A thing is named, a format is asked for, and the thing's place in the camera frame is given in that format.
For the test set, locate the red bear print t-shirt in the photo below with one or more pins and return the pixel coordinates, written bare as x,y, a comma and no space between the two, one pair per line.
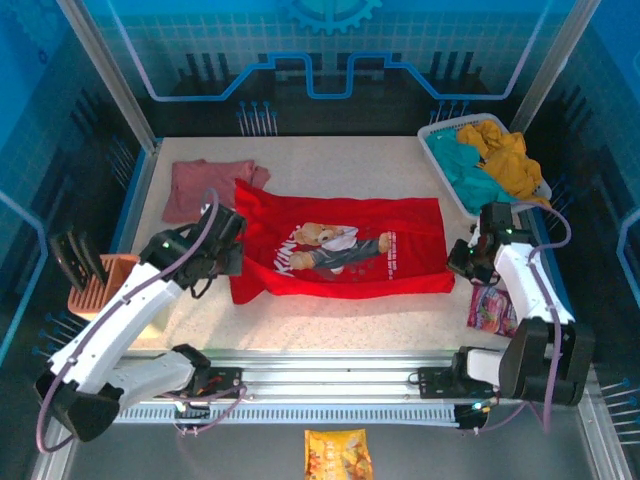
350,215

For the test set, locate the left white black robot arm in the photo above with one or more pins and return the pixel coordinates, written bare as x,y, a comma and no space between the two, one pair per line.
110,320

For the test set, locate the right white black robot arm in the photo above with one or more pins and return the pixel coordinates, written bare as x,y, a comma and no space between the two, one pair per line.
525,280

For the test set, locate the pink purple snack packet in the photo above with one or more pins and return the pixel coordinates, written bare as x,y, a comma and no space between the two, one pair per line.
492,310

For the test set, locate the folded pink t-shirt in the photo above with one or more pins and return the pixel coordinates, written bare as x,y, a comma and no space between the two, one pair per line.
200,185

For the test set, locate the teal t-shirt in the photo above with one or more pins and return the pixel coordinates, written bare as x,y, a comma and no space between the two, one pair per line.
465,170

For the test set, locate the yellow t-shirt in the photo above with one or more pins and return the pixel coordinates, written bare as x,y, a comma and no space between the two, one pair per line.
510,165

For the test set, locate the orange beige utensil holder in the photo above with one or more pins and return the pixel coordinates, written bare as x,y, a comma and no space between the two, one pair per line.
117,270

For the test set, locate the black kitchen utensil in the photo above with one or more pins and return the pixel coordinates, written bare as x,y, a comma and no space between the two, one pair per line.
80,250
95,260

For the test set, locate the white plastic laundry basket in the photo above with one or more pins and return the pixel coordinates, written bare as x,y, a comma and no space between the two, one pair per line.
435,132

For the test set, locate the black slotted spatula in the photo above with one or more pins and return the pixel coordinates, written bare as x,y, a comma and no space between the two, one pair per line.
62,257

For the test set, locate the orange snack bag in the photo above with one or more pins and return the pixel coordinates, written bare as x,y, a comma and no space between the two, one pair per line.
337,455

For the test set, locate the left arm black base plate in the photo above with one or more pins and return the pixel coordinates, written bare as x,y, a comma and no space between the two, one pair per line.
225,380

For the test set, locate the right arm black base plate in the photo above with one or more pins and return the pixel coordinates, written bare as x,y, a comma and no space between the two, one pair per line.
435,382

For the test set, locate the aluminium frame rail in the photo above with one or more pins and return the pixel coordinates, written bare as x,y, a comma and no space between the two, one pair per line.
325,372

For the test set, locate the aluminium frame post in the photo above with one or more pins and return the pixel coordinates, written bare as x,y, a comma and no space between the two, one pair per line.
555,65
110,80

